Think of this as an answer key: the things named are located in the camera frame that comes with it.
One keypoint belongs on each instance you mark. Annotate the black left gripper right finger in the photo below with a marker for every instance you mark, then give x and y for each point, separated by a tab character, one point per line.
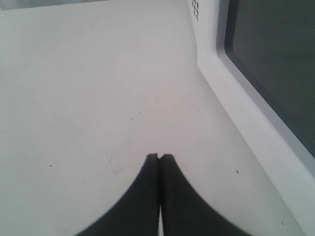
184	212

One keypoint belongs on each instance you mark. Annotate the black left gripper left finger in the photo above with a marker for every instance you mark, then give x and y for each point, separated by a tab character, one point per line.
136	213

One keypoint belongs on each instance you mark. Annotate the white microwave door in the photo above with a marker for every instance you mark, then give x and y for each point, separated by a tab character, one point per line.
268	47

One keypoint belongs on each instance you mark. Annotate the white microwave oven body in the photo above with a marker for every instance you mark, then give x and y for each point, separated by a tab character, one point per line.
199	11

